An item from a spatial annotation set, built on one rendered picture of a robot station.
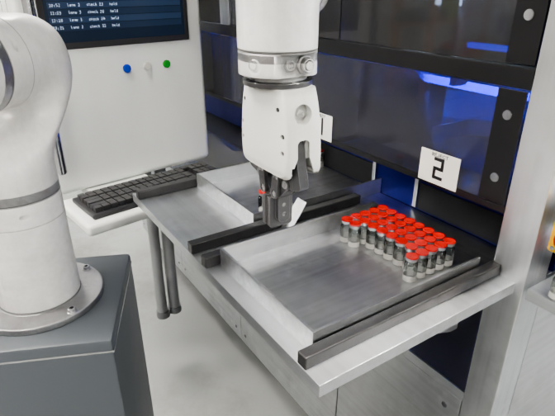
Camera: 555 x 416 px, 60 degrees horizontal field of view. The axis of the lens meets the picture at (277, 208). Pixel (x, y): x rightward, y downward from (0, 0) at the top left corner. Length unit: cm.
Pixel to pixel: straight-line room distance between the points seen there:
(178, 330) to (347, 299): 143
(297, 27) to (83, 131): 97
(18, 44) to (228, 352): 151
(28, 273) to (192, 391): 117
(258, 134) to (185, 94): 98
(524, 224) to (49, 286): 72
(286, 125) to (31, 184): 38
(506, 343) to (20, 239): 79
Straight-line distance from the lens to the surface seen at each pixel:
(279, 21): 49
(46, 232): 77
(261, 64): 50
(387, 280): 81
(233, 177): 119
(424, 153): 92
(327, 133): 112
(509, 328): 92
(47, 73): 75
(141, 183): 136
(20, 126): 77
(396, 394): 122
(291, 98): 50
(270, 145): 52
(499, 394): 102
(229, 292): 77
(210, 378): 190
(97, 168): 143
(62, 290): 82
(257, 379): 188
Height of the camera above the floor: 132
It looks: 25 degrees down
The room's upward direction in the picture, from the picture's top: straight up
